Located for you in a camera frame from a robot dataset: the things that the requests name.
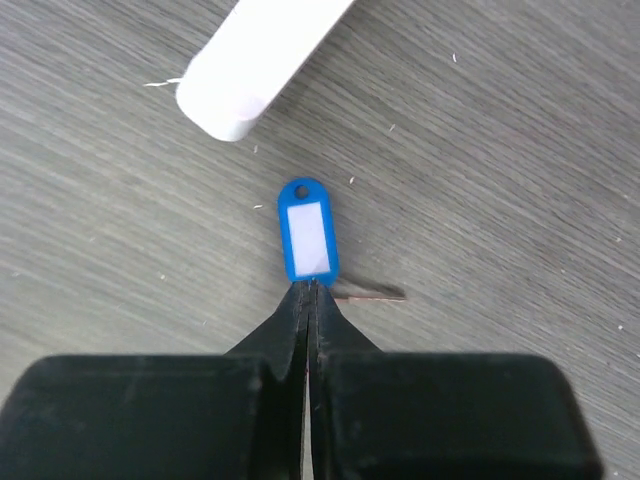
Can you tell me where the blue tag key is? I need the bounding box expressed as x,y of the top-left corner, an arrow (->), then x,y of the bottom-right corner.
277,177 -> 407,304

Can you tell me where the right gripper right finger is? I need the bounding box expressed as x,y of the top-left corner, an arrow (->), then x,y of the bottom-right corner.
308,285 -> 604,479

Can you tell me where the white silver clothes rack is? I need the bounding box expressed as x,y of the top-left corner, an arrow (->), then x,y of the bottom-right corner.
175,0 -> 352,142

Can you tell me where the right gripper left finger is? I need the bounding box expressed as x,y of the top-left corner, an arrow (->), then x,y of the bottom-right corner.
1,283 -> 310,479

